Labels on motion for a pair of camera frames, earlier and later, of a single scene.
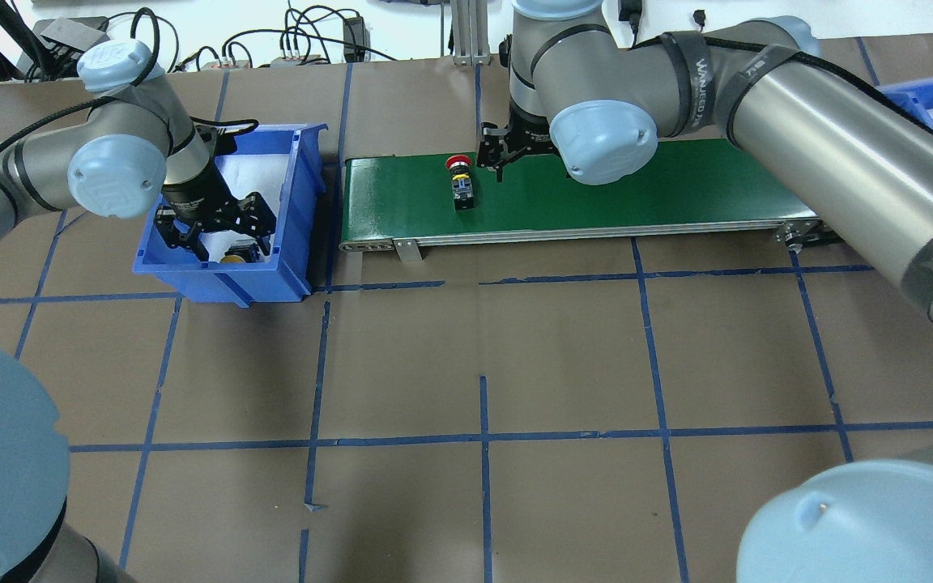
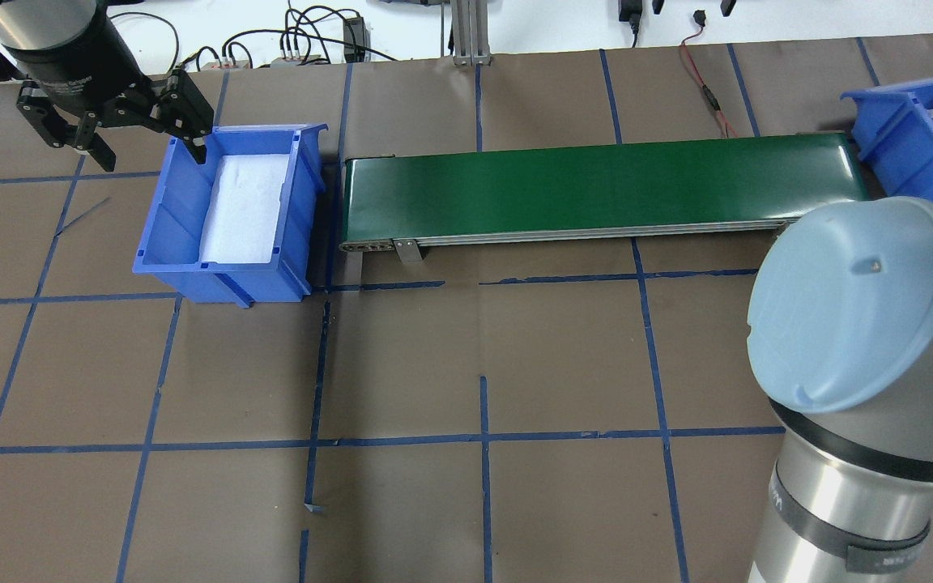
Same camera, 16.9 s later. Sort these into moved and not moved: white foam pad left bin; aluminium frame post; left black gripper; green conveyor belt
Moved: left black gripper
Not moved: white foam pad left bin; aluminium frame post; green conveyor belt
